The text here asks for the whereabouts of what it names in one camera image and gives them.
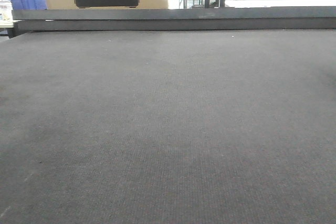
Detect dark grey table edge rail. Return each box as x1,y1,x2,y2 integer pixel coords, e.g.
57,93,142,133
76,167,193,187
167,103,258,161
13,6,335,34

